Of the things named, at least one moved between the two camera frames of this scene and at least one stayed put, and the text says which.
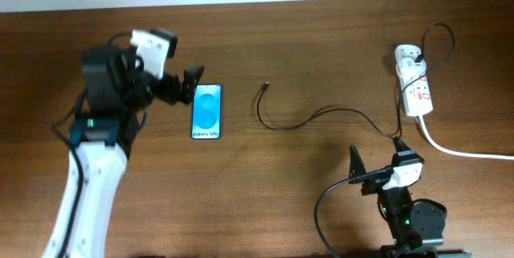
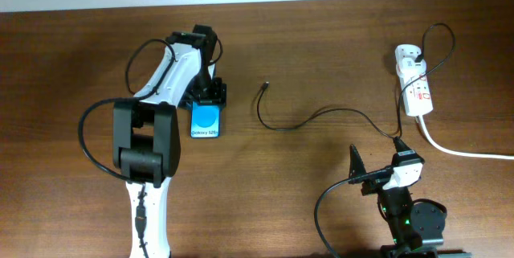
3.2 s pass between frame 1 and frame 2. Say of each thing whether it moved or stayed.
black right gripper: stayed
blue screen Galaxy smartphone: stayed
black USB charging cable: stayed
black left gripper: moved
